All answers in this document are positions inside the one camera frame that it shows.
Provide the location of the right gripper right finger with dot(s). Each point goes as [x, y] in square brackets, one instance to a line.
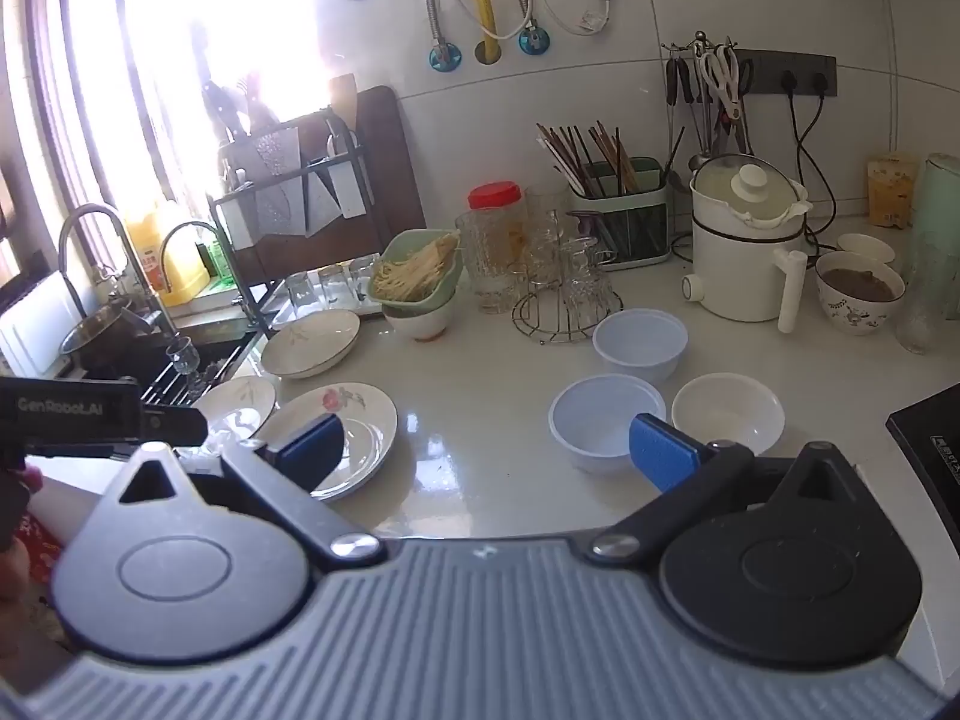
[692, 480]

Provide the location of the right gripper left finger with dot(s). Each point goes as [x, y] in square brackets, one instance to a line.
[280, 479]

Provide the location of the white ceramic bowl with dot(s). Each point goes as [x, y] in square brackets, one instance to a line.
[729, 406]

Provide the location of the leaf pattern plate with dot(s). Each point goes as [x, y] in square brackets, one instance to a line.
[311, 345]
[239, 407]

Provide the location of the rose pattern white plate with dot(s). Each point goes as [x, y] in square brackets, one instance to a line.
[370, 421]

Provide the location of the translucent plastic bowl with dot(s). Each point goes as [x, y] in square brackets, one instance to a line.
[591, 420]
[645, 343]

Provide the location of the kitchen scissors on hook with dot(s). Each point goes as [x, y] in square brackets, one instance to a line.
[720, 68]

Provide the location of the person left hand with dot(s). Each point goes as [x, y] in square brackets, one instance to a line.
[15, 576]

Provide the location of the steel pot in sink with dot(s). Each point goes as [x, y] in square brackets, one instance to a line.
[102, 338]

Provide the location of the leaf pattern plate by rack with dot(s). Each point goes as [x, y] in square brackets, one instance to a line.
[311, 345]

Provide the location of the black sink drain rack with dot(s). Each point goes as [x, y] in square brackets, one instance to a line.
[168, 383]

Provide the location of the stemmed glass on sink rack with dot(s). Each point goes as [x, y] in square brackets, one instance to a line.
[184, 356]

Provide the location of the white drip tray with glasses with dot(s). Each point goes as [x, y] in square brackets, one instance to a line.
[342, 286]

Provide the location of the yellow detergent bottle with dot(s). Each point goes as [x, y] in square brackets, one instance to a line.
[175, 270]

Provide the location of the white bowl under strainer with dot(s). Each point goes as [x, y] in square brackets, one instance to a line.
[420, 325]

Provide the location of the green dish soap bottle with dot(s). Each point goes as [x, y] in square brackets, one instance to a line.
[215, 261]

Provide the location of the green strainer with noodles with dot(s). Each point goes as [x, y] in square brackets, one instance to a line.
[418, 272]

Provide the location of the black induction cooktop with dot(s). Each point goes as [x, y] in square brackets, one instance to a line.
[928, 434]

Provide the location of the patterned bowl with brown food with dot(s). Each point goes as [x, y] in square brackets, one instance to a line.
[858, 294]

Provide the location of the white electric cooking pot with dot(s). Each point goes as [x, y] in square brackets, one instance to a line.
[748, 259]

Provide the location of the dark wooden cutting board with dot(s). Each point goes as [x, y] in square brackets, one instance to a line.
[396, 202]

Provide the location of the small white bowl behind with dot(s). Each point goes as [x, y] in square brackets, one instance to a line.
[867, 246]

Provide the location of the green chopstick holder caddy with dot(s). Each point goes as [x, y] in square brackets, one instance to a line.
[621, 200]

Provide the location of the tall clear glass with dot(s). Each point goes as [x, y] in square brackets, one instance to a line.
[920, 315]

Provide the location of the red lid plastic jar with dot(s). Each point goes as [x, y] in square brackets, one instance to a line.
[492, 237]

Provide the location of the mint green kettle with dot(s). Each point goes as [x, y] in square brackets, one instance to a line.
[936, 214]

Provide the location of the yellow sponge pack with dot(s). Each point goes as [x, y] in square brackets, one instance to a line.
[890, 187]

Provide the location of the wire glass holder rack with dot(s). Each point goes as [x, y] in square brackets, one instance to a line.
[568, 292]

